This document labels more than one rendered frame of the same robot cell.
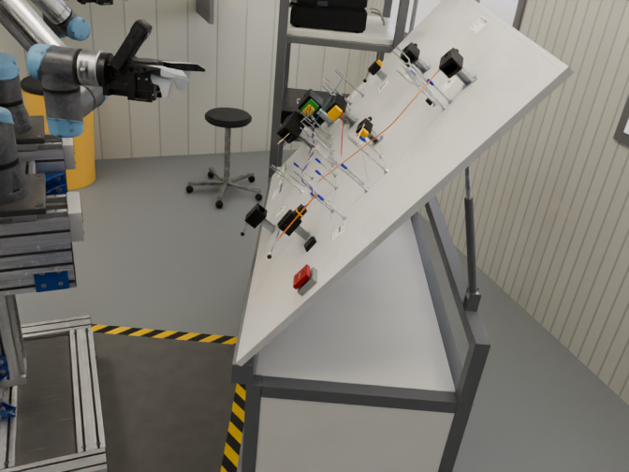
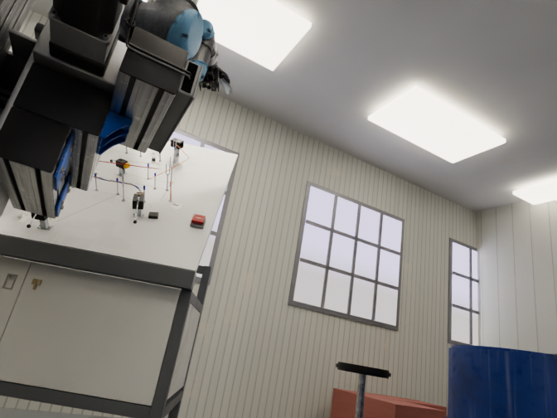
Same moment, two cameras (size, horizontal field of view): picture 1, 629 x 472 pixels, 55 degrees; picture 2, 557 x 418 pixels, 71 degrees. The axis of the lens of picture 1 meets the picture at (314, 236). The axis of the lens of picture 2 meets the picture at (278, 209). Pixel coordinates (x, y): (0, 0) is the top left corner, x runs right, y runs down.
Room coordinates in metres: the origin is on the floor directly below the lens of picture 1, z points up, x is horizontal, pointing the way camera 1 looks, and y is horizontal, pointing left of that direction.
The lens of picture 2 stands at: (0.93, 1.62, 0.64)
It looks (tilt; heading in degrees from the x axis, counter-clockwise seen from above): 20 degrees up; 269
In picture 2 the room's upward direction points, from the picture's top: 10 degrees clockwise
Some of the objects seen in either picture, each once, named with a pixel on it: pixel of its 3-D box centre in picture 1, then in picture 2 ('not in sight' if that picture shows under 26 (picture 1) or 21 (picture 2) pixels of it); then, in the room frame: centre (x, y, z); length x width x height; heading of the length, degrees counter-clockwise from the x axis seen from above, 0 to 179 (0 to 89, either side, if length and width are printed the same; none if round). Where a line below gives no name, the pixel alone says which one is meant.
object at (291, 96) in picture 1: (316, 108); not in sight; (2.64, 0.05, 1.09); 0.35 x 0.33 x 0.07; 2
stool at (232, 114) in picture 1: (223, 154); not in sight; (3.93, 0.69, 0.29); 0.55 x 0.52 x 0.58; 18
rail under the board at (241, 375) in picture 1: (262, 256); (33, 251); (1.76, 0.17, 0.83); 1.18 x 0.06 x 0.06; 2
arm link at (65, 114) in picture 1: (67, 108); (191, 61); (1.28, 0.58, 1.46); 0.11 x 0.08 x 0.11; 179
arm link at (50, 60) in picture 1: (58, 66); (203, 39); (1.26, 0.58, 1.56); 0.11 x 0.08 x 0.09; 89
